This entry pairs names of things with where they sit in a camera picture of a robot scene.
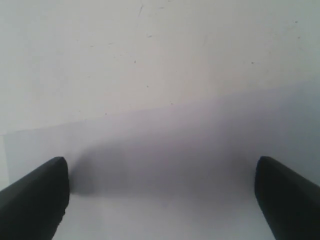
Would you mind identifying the white paper sheet with square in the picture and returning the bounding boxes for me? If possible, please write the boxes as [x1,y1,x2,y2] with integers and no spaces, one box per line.
[4,79,320,240]

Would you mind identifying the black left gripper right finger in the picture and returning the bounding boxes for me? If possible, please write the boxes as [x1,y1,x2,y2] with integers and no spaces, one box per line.
[254,156,320,240]

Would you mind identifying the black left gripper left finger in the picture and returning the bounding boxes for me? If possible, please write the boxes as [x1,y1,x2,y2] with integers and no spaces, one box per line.
[0,157,70,240]

